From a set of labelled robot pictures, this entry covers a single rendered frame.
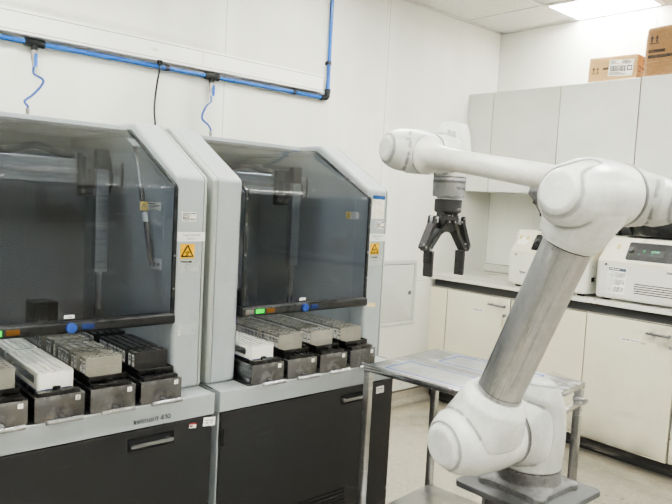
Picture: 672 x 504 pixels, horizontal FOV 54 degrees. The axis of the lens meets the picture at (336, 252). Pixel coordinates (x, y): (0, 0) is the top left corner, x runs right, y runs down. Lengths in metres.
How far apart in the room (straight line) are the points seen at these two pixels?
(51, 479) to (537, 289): 1.41
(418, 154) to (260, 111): 2.12
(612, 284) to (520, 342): 2.64
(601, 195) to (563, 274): 0.18
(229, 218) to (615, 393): 2.59
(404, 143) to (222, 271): 0.88
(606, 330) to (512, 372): 2.63
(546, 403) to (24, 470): 1.37
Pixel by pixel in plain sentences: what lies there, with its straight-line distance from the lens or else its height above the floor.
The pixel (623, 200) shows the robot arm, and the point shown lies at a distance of 1.35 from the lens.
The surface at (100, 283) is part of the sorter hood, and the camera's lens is 2.08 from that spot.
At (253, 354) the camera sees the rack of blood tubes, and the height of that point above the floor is 0.83.
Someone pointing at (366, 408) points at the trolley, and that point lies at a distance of 2.36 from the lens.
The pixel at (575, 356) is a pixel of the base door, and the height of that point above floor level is 0.54.
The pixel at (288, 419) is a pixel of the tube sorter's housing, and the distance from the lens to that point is 2.47.
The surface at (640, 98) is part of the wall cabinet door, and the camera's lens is 4.37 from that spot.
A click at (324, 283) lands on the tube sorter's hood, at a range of 2.55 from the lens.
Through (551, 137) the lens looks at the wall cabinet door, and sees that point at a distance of 4.60.
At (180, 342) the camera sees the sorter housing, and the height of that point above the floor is 0.89.
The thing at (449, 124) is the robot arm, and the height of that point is 1.60.
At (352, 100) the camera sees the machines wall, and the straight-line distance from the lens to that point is 4.16.
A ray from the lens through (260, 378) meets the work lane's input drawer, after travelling 2.34.
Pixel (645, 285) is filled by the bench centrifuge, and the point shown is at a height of 1.01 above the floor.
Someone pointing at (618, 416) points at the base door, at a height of 0.26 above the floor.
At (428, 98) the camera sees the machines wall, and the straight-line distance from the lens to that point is 4.68.
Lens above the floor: 1.38
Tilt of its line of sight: 4 degrees down
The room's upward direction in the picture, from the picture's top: 3 degrees clockwise
